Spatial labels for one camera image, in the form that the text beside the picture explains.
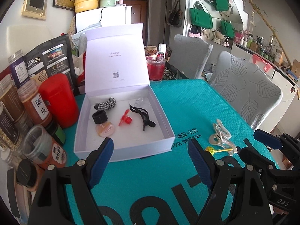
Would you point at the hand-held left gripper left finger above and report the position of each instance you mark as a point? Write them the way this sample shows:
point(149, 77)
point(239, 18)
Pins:
point(100, 163)

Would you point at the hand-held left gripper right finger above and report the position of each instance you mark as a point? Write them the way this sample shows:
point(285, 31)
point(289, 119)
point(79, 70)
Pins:
point(199, 164)

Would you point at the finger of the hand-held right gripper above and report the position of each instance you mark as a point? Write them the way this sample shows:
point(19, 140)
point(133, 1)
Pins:
point(267, 139)
point(255, 158)

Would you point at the black claw hair clip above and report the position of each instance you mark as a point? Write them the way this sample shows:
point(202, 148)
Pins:
point(143, 117)

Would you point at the white gift box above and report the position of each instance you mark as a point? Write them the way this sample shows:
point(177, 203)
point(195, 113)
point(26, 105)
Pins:
point(114, 56)

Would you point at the yellow hair clip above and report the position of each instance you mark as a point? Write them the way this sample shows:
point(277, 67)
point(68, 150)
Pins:
point(219, 150)

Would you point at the clear claw hair clip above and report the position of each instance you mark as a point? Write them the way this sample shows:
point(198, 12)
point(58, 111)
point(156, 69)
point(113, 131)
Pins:
point(229, 147)

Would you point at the cream claw hair clip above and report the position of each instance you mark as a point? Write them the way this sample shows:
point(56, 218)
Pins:
point(220, 131)

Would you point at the red hair clip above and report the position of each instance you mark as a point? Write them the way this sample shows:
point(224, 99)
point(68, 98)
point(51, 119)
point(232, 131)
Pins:
point(125, 120)

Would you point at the green jar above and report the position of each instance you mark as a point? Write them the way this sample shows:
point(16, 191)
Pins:
point(57, 133)

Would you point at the orange powder plastic jar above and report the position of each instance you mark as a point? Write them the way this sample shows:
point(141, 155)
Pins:
point(44, 147)

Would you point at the grey leaf pattern chair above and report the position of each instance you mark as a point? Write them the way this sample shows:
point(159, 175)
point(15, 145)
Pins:
point(189, 54)
point(243, 84)

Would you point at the teal printed table mat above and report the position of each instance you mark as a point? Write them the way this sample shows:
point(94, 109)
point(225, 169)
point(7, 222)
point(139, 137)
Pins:
point(187, 103)

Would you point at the black lid jar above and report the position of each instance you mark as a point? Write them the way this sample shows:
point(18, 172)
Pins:
point(28, 174)

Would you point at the small clear hair clip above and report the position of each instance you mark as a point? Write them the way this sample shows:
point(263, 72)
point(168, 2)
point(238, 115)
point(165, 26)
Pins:
point(141, 101)

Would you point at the pink plastic bag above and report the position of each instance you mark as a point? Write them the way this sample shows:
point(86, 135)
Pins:
point(262, 63)

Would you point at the red canister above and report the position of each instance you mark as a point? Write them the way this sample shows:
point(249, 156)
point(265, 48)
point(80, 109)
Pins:
point(58, 98)

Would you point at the white label orange jar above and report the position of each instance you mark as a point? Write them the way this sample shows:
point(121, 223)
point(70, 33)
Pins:
point(35, 103)

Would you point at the row of cosmetic bottles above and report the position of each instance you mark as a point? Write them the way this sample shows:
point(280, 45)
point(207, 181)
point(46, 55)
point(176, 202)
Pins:
point(264, 49)

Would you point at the dark label grain jar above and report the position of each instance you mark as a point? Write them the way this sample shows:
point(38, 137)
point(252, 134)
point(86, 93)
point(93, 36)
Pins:
point(8, 126)

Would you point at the plastic cup of red drink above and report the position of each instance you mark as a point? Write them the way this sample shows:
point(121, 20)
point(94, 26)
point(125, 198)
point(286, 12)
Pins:
point(155, 70)

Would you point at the brown spice jar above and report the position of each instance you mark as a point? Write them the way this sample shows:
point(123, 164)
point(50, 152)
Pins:
point(10, 93)

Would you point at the black printed pouch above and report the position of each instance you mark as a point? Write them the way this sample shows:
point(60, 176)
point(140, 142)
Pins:
point(54, 58)

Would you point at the red soda can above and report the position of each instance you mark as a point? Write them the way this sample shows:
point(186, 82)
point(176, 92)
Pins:
point(160, 56)

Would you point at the white paper roll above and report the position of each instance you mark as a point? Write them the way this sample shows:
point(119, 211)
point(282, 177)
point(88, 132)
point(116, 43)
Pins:
point(162, 48)

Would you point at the instant noodle bowl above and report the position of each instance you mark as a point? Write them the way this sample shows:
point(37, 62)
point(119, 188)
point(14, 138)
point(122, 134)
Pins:
point(151, 50)

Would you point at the bamboo branch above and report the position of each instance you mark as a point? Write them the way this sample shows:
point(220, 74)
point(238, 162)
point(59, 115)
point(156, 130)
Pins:
point(264, 16)

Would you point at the purple label jar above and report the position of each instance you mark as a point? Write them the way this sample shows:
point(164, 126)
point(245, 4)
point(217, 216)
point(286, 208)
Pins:
point(20, 68)

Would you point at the pale blue plastic bag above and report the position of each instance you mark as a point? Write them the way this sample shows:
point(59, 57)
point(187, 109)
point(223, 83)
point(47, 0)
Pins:
point(79, 37)

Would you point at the large green tote bag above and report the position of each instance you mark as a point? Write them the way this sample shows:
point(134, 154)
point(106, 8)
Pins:
point(201, 18)

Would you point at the woven straw fan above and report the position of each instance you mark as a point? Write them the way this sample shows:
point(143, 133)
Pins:
point(72, 27)

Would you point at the white fridge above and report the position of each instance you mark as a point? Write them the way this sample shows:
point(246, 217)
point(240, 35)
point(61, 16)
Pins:
point(110, 16)

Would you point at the brown door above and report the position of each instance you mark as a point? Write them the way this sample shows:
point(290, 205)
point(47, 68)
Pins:
point(138, 18)

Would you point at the dark hanging handbag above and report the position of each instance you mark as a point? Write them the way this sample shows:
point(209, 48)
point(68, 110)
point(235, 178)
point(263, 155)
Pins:
point(174, 14)

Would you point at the yellow cooking pot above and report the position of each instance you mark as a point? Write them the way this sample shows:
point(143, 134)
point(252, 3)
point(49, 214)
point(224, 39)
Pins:
point(85, 1)

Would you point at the pink bottle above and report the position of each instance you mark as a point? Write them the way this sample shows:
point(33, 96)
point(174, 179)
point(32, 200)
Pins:
point(121, 0)

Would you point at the gold intercom panel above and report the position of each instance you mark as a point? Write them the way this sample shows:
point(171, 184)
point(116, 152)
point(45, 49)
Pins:
point(35, 2)

